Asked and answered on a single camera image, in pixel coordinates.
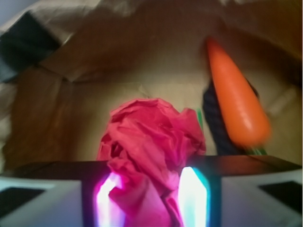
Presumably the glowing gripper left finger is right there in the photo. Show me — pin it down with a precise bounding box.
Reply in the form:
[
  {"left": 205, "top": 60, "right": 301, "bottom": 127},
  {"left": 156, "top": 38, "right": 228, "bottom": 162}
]
[{"left": 0, "top": 161, "right": 125, "bottom": 227}]

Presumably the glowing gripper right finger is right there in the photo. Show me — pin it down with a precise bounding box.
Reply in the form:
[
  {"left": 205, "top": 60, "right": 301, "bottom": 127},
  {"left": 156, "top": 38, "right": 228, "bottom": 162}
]
[{"left": 178, "top": 155, "right": 303, "bottom": 227}]

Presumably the red paper ball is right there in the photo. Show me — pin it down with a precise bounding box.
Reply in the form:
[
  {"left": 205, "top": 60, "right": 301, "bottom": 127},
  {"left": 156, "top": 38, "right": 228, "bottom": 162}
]
[{"left": 97, "top": 98, "right": 206, "bottom": 227}]

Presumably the orange toy carrot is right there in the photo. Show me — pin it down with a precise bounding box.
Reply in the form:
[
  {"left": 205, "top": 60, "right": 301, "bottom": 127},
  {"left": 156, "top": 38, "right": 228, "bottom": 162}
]
[{"left": 206, "top": 37, "right": 272, "bottom": 150}]

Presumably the green rectangular block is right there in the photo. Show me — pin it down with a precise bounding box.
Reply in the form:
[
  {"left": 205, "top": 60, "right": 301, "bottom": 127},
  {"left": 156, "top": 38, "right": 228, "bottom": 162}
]
[{"left": 196, "top": 108, "right": 204, "bottom": 130}]

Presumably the brown paper bag bin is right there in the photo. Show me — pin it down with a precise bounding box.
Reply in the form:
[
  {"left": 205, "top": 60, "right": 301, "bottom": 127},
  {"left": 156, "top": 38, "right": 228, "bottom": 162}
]
[{"left": 2, "top": 0, "right": 303, "bottom": 169}]

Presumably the black tape piece right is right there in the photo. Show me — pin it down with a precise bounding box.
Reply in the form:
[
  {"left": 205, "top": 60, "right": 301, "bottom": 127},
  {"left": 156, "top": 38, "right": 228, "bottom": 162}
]
[{"left": 0, "top": 11, "right": 61, "bottom": 83}]

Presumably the dark blue rope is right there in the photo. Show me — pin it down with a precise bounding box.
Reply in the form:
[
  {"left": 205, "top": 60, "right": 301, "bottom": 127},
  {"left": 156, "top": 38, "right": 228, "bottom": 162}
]
[{"left": 202, "top": 78, "right": 261, "bottom": 156}]

